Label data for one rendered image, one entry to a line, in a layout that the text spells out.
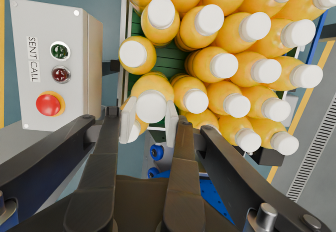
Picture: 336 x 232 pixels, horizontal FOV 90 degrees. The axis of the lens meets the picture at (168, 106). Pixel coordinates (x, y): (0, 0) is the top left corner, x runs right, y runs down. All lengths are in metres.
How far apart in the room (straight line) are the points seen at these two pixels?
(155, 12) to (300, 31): 0.23
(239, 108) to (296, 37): 0.14
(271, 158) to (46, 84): 0.53
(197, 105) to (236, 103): 0.07
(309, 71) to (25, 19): 0.45
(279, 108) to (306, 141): 1.76
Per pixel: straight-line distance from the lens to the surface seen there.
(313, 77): 0.37
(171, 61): 0.48
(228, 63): 0.29
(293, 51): 0.52
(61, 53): 0.30
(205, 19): 0.28
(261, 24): 0.32
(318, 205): 2.66
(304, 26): 0.35
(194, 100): 0.28
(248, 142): 0.34
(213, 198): 0.45
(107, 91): 1.45
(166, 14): 0.28
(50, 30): 0.32
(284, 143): 0.38
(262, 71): 0.32
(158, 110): 0.21
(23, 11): 0.34
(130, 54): 0.27
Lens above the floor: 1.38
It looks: 75 degrees down
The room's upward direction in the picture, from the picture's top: 166 degrees clockwise
